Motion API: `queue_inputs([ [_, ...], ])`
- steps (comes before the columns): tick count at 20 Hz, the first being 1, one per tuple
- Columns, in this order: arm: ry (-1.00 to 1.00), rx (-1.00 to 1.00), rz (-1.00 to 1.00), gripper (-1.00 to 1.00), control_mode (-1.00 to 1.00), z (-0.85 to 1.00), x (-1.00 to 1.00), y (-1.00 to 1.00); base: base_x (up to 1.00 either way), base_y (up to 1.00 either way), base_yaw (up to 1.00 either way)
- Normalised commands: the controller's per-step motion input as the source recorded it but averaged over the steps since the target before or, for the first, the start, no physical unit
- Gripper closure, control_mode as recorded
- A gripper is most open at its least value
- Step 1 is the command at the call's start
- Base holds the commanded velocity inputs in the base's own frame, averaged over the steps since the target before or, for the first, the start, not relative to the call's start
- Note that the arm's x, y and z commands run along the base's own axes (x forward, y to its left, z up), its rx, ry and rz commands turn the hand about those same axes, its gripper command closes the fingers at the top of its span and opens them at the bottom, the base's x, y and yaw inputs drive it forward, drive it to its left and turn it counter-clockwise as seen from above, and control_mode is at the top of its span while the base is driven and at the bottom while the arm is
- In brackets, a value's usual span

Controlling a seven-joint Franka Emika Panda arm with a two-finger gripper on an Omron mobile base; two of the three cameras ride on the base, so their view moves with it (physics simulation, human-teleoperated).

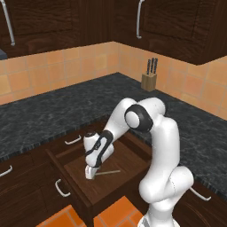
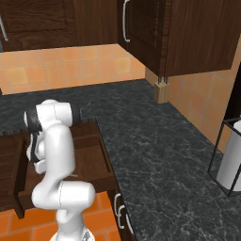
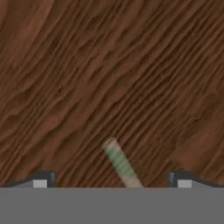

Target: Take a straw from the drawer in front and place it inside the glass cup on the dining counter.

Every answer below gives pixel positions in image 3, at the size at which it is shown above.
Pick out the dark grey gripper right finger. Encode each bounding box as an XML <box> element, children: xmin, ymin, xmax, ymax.
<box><xmin>167</xmin><ymin>171</ymin><xmax>224</xmax><ymax>189</ymax></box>

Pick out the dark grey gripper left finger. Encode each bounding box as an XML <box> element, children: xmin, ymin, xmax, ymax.
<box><xmin>0</xmin><ymin>171</ymin><xmax>58</xmax><ymax>189</ymax></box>

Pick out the green striped beige straw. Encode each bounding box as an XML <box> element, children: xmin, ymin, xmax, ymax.
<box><xmin>101</xmin><ymin>137</ymin><xmax>144</xmax><ymax>189</ymax></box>

